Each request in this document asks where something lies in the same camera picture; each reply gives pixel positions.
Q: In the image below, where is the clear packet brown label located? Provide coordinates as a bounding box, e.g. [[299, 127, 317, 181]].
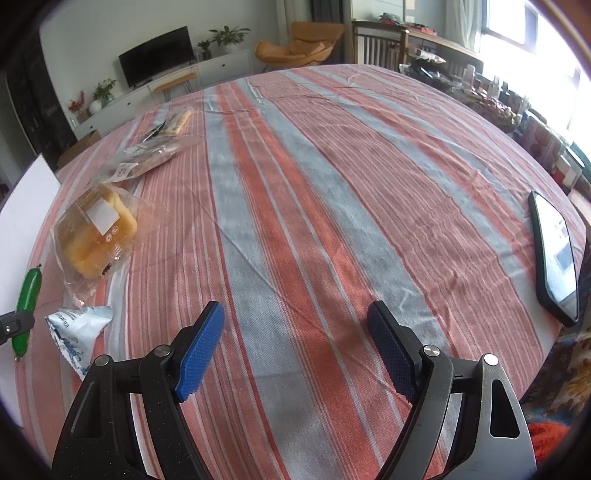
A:
[[104, 136, 204, 183]]

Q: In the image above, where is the brown cardboard box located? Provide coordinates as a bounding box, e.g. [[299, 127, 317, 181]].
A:
[[58, 130, 102, 169]]

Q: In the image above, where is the white television cabinet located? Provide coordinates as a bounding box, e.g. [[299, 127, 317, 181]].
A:
[[76, 50, 252, 137]]

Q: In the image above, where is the clutter of jars and tins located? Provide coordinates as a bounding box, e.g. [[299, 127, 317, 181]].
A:
[[399, 46, 591, 195]]

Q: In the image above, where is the pale yellow snack packet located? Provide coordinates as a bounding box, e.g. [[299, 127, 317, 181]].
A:
[[164, 107, 194, 137]]

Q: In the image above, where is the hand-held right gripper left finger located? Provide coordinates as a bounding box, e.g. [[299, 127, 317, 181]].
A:
[[52, 301, 225, 480]]

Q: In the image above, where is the bagged toast bread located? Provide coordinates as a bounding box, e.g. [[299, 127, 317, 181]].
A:
[[54, 182, 151, 308]]

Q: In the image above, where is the flat screen television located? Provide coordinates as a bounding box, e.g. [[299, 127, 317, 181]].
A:
[[118, 26, 195, 88]]

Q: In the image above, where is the dark glass display cabinet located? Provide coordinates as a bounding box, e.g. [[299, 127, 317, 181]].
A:
[[4, 28, 77, 160]]

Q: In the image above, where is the large potted plant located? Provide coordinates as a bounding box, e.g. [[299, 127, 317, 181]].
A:
[[210, 25, 250, 51]]

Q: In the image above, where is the long black snack packet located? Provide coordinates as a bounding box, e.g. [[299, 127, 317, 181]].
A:
[[141, 121, 169, 143]]

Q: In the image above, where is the black smartphone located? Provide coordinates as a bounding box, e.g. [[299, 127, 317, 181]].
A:
[[527, 190, 580, 328]]

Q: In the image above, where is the orange lounge chair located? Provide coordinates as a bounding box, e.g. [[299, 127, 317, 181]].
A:
[[255, 21, 347, 72]]

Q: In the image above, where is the orange knitted cloth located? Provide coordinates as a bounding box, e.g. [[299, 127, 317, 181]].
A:
[[529, 413, 591, 467]]

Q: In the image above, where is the grey curtain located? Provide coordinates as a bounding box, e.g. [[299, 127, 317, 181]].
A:
[[311, 0, 345, 24]]

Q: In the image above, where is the green sausage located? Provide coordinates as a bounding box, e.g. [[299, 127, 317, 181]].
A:
[[10, 264, 43, 363]]

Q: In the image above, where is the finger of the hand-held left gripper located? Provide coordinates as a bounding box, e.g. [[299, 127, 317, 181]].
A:
[[0, 311, 37, 344]]

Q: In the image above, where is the red flower arrangement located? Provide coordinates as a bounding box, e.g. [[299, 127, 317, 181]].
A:
[[68, 91, 88, 123]]

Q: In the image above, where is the floral patterned cloth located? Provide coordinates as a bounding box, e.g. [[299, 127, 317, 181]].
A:
[[522, 323, 591, 418]]

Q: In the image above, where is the white cardboard box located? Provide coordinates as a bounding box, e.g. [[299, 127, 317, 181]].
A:
[[0, 154, 63, 430]]

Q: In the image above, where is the window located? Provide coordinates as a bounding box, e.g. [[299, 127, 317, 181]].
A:
[[480, 0, 583, 70]]

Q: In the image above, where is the triangular white blue packet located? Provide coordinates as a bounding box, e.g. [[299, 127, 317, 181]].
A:
[[45, 305, 114, 374]]

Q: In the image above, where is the striped tablecloth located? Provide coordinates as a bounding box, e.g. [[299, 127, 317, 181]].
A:
[[14, 65, 580, 480]]

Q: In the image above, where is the wooden bench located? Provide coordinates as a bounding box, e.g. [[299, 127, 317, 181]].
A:
[[152, 71, 198, 102]]

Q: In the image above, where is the leafy plant in vase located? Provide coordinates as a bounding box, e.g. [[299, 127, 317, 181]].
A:
[[92, 78, 116, 108]]

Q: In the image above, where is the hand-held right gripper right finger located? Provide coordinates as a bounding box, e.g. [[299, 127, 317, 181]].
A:
[[367, 301, 539, 480]]

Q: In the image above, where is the wooden railed furniture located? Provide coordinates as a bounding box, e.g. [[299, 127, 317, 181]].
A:
[[352, 19, 483, 77]]

